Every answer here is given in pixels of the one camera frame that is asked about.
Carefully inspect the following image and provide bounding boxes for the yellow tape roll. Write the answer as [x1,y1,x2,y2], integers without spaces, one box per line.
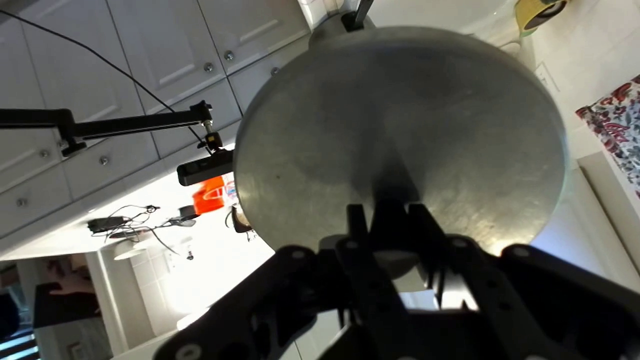
[512,0,567,37]

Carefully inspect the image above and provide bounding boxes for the silver metal pot lid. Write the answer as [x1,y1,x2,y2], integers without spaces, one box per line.
[231,25,569,281]

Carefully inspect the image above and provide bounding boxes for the black exterior camera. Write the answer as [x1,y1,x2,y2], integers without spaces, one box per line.
[174,147,236,188]

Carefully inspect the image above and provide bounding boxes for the floral window curtain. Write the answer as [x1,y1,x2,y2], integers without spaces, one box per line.
[575,72,640,202]

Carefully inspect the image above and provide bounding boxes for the black camera stand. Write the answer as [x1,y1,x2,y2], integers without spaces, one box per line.
[0,99,215,159]

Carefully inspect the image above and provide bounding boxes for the thin black camera cable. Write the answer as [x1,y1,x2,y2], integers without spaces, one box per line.
[0,6,210,149]

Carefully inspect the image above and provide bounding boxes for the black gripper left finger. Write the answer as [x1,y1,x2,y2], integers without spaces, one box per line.
[152,200,418,360]

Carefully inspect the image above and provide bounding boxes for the orange box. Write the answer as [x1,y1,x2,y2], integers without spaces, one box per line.
[190,174,228,216]

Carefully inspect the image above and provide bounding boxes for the white base cabinets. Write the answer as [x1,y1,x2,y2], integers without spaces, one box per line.
[0,0,315,238]

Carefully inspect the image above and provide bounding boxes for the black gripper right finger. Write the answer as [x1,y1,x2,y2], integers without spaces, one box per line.
[405,200,640,360]

